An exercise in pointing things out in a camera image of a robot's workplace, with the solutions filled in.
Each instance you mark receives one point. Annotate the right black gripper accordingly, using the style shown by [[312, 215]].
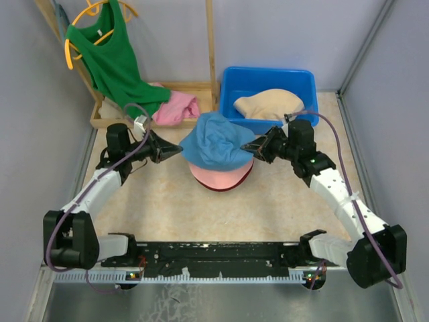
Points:
[[263, 143]]

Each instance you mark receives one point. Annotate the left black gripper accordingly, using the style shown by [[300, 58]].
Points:
[[161, 149]]

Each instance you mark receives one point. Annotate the dark red bucket hat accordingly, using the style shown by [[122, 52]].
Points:
[[228, 186]]

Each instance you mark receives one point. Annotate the blue bucket hat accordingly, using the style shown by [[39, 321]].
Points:
[[215, 144]]

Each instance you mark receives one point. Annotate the beige bucket hat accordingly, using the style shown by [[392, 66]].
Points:
[[271, 104]]

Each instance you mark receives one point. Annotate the wooden clothes rack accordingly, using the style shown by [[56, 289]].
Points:
[[207, 93]]

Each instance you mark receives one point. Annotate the blue plastic bin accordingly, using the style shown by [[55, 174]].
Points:
[[240, 82]]

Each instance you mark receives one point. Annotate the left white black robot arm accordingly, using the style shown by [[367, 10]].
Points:
[[70, 239]]

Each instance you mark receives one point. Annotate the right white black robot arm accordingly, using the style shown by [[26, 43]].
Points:
[[376, 251]]

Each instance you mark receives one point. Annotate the pink crumpled garment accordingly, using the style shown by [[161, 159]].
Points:
[[179, 107]]

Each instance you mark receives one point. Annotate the green tank top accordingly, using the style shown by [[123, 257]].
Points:
[[111, 62]]

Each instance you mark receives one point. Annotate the teal clothes hanger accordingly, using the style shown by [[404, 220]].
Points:
[[62, 20]]

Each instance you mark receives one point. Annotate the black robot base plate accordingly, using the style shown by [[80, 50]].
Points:
[[219, 262]]

